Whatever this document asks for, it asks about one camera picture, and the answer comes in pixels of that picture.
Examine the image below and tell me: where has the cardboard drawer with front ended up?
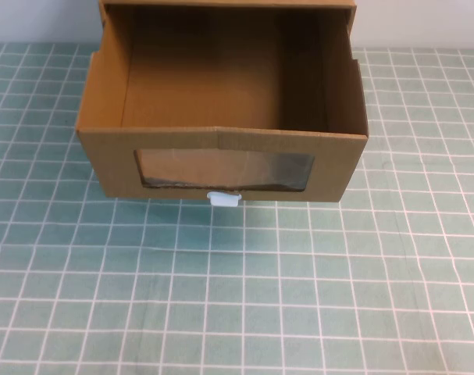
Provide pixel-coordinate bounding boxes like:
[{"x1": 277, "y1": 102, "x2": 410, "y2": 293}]
[{"x1": 75, "y1": 0, "x2": 369, "y2": 205}]

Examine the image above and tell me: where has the white plastic pull tab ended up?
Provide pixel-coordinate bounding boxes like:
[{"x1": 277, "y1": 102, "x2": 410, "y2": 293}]
[{"x1": 206, "y1": 191, "x2": 243, "y2": 207}]

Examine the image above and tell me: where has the green white grid tablecloth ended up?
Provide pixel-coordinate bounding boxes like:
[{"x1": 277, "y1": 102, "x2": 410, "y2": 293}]
[{"x1": 0, "y1": 41, "x2": 474, "y2": 375}]

